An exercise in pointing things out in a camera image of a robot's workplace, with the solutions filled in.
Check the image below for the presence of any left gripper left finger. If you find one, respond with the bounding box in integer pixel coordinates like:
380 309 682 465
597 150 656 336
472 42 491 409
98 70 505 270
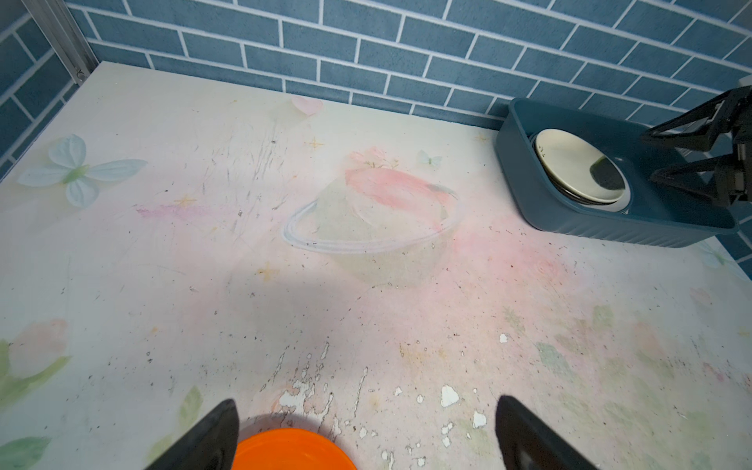
146 399 240 470

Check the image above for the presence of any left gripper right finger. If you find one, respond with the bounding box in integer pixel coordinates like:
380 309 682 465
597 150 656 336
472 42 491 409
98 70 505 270
495 395 597 470

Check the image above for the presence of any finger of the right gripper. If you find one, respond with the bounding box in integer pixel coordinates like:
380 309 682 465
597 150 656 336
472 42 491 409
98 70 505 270
650 154 751 207
640 86 751 152

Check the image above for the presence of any orange plate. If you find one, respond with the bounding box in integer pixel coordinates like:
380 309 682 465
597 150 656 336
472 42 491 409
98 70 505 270
231 428 356 470

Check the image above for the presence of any cream plate with dark spot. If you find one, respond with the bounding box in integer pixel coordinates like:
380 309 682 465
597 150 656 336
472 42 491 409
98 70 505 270
533 128 628 205

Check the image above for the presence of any teal plastic bin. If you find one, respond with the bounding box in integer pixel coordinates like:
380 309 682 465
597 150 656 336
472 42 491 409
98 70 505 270
495 98 739 248

